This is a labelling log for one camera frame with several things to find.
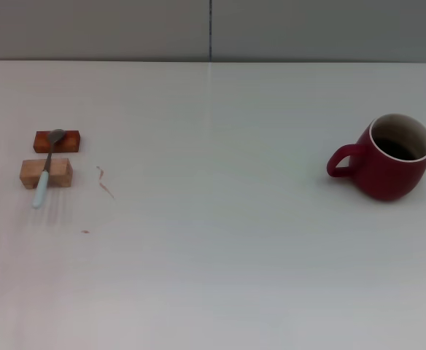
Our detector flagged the light wooden block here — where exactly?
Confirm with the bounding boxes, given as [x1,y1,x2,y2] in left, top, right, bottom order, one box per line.
[19,157,73,190]

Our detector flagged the dark reddish wooden block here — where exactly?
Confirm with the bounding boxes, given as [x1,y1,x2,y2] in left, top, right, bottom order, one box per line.
[33,130,82,153]

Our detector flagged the red ceramic cup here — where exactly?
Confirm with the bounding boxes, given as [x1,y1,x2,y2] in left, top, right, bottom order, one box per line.
[325,113,426,202]

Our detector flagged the blue handled metal spoon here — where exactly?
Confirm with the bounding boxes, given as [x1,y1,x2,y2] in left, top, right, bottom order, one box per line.
[31,128,67,210]

